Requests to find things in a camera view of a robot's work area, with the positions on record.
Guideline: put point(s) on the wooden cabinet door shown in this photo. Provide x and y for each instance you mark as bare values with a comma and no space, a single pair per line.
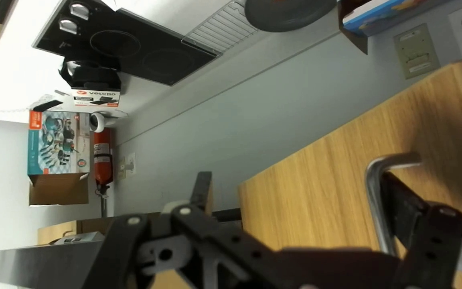
327,188

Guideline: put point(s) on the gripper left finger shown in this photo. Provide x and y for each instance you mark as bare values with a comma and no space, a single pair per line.
199,237

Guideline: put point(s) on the black range hood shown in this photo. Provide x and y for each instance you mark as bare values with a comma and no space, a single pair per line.
42,263

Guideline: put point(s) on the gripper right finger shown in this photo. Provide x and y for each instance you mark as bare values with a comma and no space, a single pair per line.
435,237

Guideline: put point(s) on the low wooden cabinet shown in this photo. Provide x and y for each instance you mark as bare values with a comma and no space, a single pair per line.
62,229

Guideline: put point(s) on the small white product box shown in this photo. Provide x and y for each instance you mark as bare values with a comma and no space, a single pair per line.
96,97

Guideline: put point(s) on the plain brown cardboard box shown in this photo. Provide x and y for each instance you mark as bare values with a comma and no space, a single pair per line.
58,188

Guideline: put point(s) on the silver stove knob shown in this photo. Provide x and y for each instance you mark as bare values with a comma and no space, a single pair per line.
68,25
79,11

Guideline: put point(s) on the dark grey round pan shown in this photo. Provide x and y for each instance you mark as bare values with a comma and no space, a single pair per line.
287,14

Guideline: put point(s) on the black glass cooktop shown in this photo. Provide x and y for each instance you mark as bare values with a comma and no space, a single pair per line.
134,44

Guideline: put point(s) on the cardboard box with blue print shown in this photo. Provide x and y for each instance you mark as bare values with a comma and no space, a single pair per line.
375,14

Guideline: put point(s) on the beige wall switch plate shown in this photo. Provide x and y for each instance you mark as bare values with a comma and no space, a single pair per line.
415,52

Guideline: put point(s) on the red fire extinguisher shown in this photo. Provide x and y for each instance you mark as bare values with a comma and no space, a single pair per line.
103,160

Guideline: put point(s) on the cookware set box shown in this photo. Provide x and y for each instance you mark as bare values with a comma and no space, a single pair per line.
56,142

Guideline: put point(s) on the white round camera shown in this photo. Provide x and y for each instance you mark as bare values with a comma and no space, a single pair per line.
98,121

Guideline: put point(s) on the small white wall socket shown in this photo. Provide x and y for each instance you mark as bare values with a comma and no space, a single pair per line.
128,164

